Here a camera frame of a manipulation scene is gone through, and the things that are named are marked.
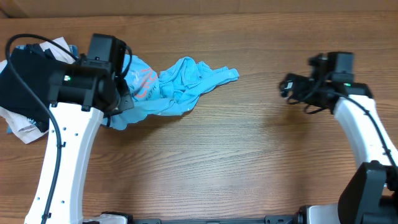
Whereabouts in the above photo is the beige folded garment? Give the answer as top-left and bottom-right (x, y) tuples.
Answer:
(1, 42), (75, 144)

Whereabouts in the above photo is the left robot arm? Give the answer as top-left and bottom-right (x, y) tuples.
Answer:
(24, 65), (134, 223)

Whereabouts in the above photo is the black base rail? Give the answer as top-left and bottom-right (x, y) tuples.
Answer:
(99, 212), (299, 224)

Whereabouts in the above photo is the light blue printed t-shirt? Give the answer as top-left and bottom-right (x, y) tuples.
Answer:
(102, 54), (239, 131)

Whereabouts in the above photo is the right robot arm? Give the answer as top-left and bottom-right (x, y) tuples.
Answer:
(279, 73), (397, 223)

